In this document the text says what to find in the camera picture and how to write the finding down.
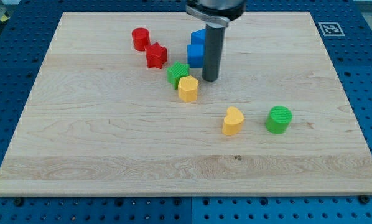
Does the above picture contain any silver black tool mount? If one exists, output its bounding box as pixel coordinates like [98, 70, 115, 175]
[185, 0, 246, 27]

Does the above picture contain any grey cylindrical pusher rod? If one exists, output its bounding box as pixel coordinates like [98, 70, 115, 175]
[202, 24, 225, 82]

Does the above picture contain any yellow hexagon block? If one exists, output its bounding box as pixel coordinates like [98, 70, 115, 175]
[178, 75, 199, 102]

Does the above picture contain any yellow heart block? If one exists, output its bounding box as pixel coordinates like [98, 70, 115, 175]
[222, 106, 244, 136]

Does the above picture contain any blue rear block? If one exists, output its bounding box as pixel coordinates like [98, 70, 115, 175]
[190, 29, 206, 45]

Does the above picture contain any blue front cube block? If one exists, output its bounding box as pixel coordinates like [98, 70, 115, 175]
[187, 44, 204, 68]

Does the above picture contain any green star block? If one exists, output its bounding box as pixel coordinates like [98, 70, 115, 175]
[167, 61, 190, 90]

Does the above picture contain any red star block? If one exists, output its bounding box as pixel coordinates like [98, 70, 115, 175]
[145, 42, 167, 69]

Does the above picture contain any red cylinder block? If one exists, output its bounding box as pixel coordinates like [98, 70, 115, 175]
[131, 27, 151, 51]

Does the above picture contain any green cylinder block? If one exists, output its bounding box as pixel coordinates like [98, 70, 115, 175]
[265, 106, 292, 134]

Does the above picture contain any white fiducial marker tag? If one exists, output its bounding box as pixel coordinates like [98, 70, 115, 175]
[318, 22, 345, 37]

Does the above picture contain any light wooden board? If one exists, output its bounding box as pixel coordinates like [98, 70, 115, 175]
[0, 12, 372, 197]

